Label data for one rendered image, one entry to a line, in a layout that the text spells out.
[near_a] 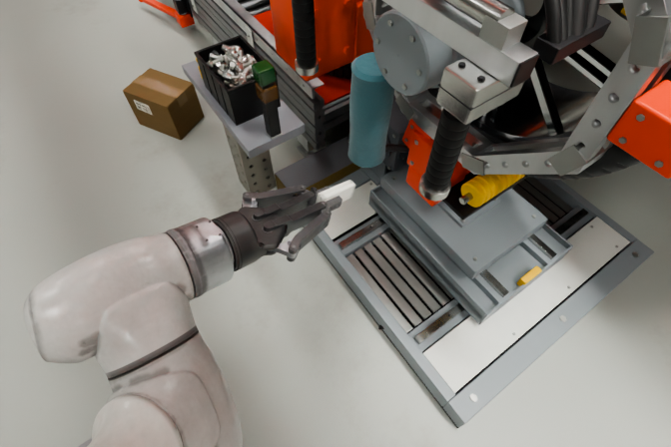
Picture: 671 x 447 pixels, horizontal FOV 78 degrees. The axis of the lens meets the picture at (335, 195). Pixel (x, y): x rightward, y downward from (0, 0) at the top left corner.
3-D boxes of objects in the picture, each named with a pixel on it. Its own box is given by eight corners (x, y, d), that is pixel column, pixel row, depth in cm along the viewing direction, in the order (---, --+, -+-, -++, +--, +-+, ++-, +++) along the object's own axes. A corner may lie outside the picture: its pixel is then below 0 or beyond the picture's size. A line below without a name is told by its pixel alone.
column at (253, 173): (276, 186, 155) (259, 98, 121) (252, 199, 152) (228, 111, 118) (263, 169, 160) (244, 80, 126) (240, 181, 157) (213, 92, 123)
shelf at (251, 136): (306, 132, 113) (305, 124, 111) (250, 159, 107) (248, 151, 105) (234, 54, 134) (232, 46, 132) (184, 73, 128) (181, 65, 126)
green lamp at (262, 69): (277, 81, 95) (275, 67, 91) (262, 88, 93) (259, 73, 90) (268, 72, 97) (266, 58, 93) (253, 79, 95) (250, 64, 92)
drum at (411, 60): (513, 69, 72) (546, -13, 60) (420, 118, 65) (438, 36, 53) (454, 31, 79) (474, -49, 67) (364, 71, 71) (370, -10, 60)
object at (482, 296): (560, 259, 128) (575, 243, 120) (478, 326, 115) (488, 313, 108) (446, 160, 152) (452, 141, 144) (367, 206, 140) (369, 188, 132)
